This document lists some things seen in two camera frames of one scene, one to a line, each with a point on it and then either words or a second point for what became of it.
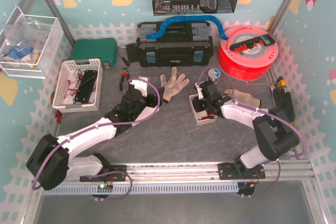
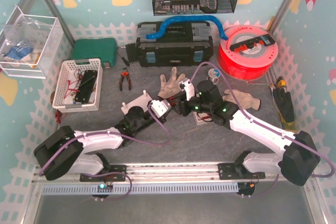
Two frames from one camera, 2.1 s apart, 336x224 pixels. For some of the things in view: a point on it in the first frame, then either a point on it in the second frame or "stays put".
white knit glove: x=173 y=86 stays put
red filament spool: x=250 y=63 stays put
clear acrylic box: x=29 y=43 stays put
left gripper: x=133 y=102 to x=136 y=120
